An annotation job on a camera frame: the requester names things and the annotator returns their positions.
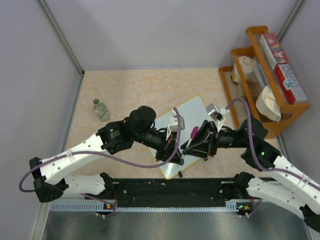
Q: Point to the small yellow white box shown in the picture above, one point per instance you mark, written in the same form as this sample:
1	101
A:
235	75

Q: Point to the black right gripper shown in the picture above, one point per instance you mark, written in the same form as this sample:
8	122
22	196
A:
202	148

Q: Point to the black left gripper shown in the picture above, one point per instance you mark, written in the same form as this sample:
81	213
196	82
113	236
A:
167	147

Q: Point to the red white box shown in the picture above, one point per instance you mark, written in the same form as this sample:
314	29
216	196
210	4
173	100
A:
289	84

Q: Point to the clear plastic bottle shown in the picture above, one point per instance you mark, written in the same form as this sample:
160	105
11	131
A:
101	110

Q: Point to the purple-capped whiteboard marker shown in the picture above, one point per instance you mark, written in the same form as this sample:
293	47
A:
192	135

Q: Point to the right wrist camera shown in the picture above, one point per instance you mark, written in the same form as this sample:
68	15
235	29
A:
217	114

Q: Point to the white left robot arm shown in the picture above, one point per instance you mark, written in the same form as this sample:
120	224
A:
53	177

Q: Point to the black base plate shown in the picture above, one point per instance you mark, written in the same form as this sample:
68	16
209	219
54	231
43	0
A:
176	193

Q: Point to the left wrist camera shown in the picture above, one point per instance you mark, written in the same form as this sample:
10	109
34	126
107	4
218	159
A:
173	125

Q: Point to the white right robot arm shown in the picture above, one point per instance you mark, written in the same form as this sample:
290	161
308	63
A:
301	194

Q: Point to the orange wooden rack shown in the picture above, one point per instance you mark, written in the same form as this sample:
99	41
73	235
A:
251	85

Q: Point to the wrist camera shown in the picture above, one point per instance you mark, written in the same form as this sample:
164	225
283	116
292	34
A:
217	114
173	125

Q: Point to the crumpled beige cloth front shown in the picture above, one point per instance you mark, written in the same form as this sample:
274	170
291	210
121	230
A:
267	105

